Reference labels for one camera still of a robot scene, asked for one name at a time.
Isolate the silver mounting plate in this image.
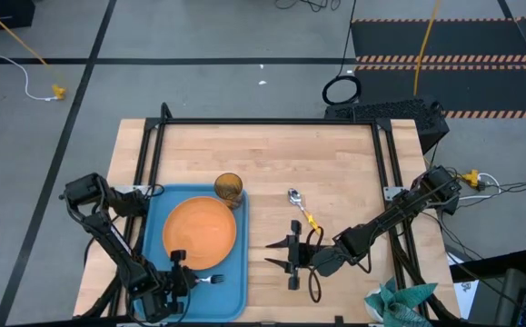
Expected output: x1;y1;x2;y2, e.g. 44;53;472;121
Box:
107;183;150;195
382;185;405;202

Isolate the white printed paper sheet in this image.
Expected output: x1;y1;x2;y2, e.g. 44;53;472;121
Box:
446;253;473;320

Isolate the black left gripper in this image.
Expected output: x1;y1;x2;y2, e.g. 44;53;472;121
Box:
151;248;201;317

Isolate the yellow cable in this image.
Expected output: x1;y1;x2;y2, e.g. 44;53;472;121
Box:
412;0;442;97

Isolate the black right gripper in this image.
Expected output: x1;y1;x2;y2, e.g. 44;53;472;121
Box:
264;220;323;291

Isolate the amber translucent cup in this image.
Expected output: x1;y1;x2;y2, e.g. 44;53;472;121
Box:
213;172;245;211

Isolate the silver fork with red handle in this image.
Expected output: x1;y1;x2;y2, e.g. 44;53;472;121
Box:
196;273;226;286

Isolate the snake plant in white pot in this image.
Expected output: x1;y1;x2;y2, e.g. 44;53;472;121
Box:
363;277;439;327

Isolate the silver spoon with yellow handle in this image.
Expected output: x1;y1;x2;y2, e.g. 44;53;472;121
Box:
287;187;323;236

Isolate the orange plate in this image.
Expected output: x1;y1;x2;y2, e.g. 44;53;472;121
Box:
162;195;238;272

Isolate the yellow extension cord with plug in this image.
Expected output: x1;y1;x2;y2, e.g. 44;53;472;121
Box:
0;0;68;102

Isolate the black hazard-striped floor mat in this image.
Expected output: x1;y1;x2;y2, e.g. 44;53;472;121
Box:
351;16;526;120

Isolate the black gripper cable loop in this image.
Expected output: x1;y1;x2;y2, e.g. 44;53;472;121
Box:
306;225;326;304

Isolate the yellow power plug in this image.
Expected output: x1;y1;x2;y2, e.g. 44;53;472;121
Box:
459;168;482;191

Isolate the white floor cable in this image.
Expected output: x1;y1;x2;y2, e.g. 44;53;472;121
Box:
0;0;57;102

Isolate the blue plastic tray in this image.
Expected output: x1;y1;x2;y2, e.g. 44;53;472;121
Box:
133;183;251;323

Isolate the black aluminium table frame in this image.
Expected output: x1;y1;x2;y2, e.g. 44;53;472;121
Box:
78;102;461;327

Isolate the black coiled floor cable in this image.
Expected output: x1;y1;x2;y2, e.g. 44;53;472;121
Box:
321;0;362;106

